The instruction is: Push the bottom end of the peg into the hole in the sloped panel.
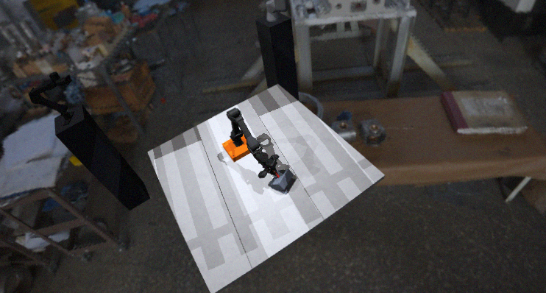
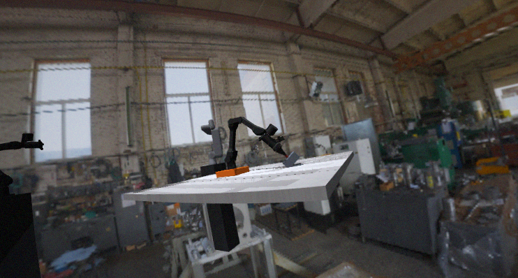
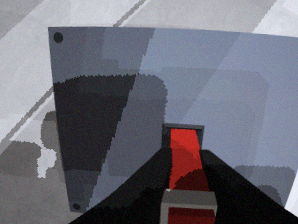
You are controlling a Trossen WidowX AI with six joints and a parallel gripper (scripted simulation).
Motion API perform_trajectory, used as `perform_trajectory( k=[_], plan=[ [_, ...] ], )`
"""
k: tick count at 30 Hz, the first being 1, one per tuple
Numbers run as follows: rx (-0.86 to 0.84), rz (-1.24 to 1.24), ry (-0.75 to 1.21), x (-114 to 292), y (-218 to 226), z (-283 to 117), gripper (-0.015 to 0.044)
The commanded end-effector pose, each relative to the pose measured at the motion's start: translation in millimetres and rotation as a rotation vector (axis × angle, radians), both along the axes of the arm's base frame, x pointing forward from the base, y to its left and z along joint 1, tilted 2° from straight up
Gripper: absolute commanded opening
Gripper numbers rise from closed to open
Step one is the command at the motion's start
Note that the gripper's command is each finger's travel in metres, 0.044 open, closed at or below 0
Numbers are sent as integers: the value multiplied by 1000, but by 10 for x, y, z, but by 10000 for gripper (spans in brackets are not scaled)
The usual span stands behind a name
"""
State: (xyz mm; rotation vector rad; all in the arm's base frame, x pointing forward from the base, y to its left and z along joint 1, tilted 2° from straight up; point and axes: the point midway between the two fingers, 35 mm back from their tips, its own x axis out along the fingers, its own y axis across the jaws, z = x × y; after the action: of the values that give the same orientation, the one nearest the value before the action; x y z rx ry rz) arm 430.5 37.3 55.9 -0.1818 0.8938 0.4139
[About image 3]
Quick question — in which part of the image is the dark red peg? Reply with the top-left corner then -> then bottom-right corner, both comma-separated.
160,128 -> 217,224

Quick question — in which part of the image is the grey sloped panel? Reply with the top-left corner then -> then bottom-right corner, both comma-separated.
48,26 -> 298,213

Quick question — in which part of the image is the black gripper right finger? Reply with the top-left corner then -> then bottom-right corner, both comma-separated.
200,149 -> 298,224

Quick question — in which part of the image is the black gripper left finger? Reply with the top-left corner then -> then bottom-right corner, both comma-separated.
69,147 -> 172,224

